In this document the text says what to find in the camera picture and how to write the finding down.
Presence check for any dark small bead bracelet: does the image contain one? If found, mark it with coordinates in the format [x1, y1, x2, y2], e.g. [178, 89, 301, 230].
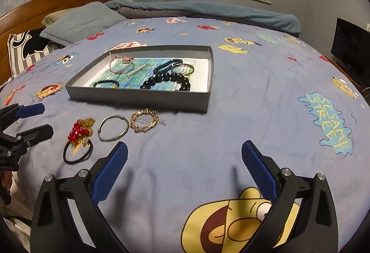
[92, 79, 120, 90]

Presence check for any white pearl strand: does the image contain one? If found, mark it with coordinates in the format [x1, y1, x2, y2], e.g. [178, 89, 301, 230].
[127, 64, 149, 78]

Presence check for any pink woven cord bracelet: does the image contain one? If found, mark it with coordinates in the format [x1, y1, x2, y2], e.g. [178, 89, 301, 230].
[108, 55, 136, 75]

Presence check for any dark blue beaded chain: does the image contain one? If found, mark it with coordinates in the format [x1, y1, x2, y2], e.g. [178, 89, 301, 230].
[153, 58, 185, 76]

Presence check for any large black bead bracelet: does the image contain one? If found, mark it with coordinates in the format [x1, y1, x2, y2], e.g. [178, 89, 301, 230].
[139, 72, 191, 92]

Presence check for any thin silver bangle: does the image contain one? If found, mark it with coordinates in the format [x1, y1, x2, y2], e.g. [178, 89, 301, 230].
[171, 63, 195, 76]

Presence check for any person's hand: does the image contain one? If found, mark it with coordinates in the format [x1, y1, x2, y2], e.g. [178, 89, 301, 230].
[0, 170, 12, 205]

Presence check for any black white striped pillow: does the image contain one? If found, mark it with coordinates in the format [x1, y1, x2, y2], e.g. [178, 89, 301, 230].
[7, 27, 63, 78]

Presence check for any olive green pillow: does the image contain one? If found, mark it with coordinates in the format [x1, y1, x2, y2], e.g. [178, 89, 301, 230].
[41, 9, 73, 27]

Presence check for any wooden headboard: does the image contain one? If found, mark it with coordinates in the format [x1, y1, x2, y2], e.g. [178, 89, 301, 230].
[1, 0, 111, 83]

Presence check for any grey-blue pillow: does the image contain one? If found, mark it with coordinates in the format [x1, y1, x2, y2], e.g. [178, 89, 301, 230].
[40, 2, 125, 46]

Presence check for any blue cartoon bedsheet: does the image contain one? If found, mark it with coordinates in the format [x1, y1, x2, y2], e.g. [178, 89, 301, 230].
[1, 18, 369, 252]

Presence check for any grey folded blanket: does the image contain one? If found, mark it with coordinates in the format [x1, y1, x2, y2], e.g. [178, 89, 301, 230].
[117, 6, 203, 20]

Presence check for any grey shallow box tray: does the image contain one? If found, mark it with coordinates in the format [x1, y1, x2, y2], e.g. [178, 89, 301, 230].
[66, 45, 214, 113]

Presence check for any black flat monitor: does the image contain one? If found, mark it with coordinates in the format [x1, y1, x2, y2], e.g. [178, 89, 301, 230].
[330, 18, 369, 79]

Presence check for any teal folded blanket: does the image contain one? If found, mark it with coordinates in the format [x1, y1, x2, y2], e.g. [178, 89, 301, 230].
[106, 0, 301, 35]

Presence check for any red bead hair tie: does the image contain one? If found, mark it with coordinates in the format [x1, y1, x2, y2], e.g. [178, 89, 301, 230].
[62, 117, 96, 165]

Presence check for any silver wire bangle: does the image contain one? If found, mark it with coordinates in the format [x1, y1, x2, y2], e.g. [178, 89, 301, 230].
[97, 114, 130, 142]

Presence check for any gold chain hair clip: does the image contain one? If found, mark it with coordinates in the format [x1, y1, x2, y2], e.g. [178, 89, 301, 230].
[129, 108, 166, 133]

